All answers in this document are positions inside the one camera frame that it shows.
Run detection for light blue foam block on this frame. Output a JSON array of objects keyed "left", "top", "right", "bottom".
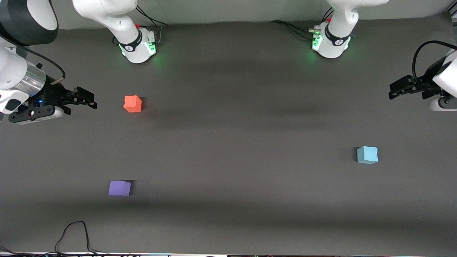
[{"left": 357, "top": 146, "right": 378, "bottom": 165}]

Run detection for orange foam block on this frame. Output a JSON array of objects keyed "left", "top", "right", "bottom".
[{"left": 124, "top": 95, "right": 142, "bottom": 113}]

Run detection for purple foam block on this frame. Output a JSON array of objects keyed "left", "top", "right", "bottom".
[{"left": 108, "top": 181, "right": 132, "bottom": 197}]

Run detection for black right arm base cables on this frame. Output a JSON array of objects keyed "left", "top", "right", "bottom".
[{"left": 130, "top": 4, "right": 169, "bottom": 45}]

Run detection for black arm base cables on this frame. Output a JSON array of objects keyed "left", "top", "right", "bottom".
[
  {"left": 270, "top": 7, "right": 334, "bottom": 41},
  {"left": 130, "top": 4, "right": 169, "bottom": 45}
]

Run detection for black left arm base cables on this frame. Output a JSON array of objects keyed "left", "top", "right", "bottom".
[{"left": 270, "top": 7, "right": 334, "bottom": 41}]

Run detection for thin black looped cable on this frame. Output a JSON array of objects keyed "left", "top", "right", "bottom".
[{"left": 0, "top": 221, "right": 118, "bottom": 257}]

